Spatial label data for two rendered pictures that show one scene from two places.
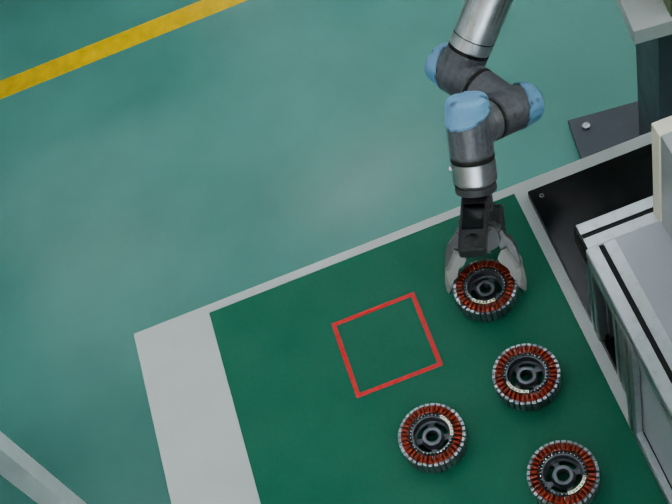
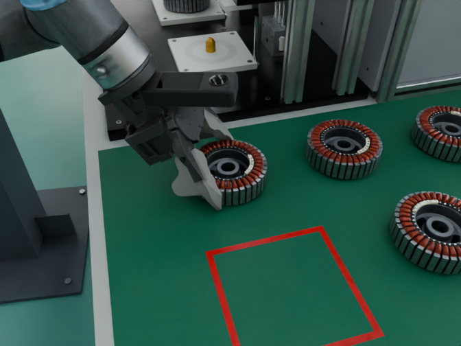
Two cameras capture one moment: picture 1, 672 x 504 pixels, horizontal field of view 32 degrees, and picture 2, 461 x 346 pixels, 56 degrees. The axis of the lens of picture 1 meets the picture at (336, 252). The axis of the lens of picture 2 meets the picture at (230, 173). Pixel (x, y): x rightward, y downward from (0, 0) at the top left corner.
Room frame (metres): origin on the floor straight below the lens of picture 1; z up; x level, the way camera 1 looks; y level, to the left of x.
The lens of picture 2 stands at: (1.18, 0.23, 1.19)
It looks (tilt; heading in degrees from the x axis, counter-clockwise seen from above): 43 degrees down; 251
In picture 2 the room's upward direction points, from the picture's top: straight up
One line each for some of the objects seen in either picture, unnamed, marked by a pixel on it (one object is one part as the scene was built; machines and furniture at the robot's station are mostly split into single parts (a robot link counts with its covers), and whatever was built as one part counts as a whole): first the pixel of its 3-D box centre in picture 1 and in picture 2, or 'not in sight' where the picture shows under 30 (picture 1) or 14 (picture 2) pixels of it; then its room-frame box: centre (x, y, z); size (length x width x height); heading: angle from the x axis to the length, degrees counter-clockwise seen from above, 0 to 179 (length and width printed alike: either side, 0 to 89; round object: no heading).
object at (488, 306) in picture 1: (485, 290); (228, 170); (1.03, -0.21, 0.77); 0.11 x 0.11 x 0.04
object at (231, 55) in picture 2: not in sight; (210, 53); (0.96, -0.55, 0.78); 0.15 x 0.15 x 0.01; 86
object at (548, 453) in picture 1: (563, 476); (450, 132); (0.67, -0.18, 0.77); 0.11 x 0.11 x 0.04
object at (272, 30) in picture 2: not in sight; (278, 34); (0.81, -0.54, 0.80); 0.07 x 0.05 x 0.06; 86
